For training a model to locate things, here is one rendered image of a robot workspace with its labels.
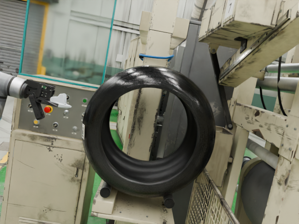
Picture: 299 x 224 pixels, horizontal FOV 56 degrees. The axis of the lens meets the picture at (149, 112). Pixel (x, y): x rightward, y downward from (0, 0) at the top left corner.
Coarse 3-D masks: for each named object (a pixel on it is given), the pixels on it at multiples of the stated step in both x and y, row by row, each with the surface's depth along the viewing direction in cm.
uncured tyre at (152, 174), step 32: (96, 96) 115; (192, 96) 113; (96, 128) 114; (192, 128) 143; (96, 160) 116; (128, 160) 145; (160, 160) 145; (192, 160) 116; (128, 192) 121; (160, 192) 119
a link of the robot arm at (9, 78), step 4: (0, 72) 122; (0, 76) 120; (4, 76) 120; (8, 76) 121; (12, 76) 122; (0, 80) 119; (4, 80) 119; (8, 80) 119; (0, 84) 119; (4, 84) 119; (8, 84) 119; (0, 88) 119; (4, 88) 119; (8, 88) 119; (0, 92) 120; (4, 92) 120; (8, 92) 120; (4, 96) 122
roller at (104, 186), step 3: (105, 183) 125; (102, 186) 123; (105, 186) 121; (108, 186) 122; (102, 189) 120; (105, 189) 120; (108, 189) 120; (111, 189) 125; (102, 192) 120; (105, 192) 120; (108, 192) 120; (102, 195) 120; (105, 195) 120; (108, 195) 120
